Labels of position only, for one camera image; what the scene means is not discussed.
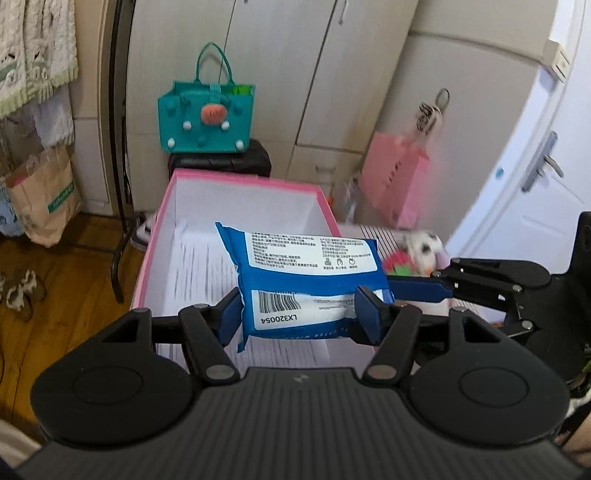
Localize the red strawberry plush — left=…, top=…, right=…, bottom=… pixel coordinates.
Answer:
left=383, top=250, right=417, bottom=276

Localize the white brown plush toy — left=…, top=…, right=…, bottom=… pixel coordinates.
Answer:
left=404, top=230, right=450, bottom=277

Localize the blue wet wipes pack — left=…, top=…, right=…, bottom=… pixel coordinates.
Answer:
left=216, top=223, right=394, bottom=352

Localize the striped table cloth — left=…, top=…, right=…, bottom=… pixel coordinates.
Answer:
left=338, top=223, right=407, bottom=262

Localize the pink cardboard box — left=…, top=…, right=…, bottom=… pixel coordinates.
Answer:
left=131, top=168, right=509, bottom=370

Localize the white door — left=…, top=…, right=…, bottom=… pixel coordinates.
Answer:
left=447, top=1, right=590, bottom=273

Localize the pink paper gift bag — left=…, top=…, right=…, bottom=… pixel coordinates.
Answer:
left=359, top=132, right=431, bottom=229

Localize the black clothes rack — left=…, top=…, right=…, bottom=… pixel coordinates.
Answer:
left=107, top=0, right=136, bottom=304

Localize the black suitcase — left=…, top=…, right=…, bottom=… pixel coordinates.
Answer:
left=167, top=139, right=271, bottom=178

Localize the brown paper bag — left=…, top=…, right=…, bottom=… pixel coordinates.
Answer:
left=6, top=145, right=82, bottom=248

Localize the teal felt tote bag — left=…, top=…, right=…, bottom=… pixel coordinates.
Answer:
left=157, top=42, right=256, bottom=154

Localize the beige wardrobe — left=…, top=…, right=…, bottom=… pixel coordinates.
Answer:
left=126, top=1, right=417, bottom=211

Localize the cream green knit cardigan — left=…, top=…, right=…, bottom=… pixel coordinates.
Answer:
left=1, top=0, right=79, bottom=118

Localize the metal door handle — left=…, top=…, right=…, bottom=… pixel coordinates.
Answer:
left=521, top=131, right=565, bottom=193

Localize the wall hook with keyring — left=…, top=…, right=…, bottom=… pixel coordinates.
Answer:
left=415, top=88, right=451, bottom=136

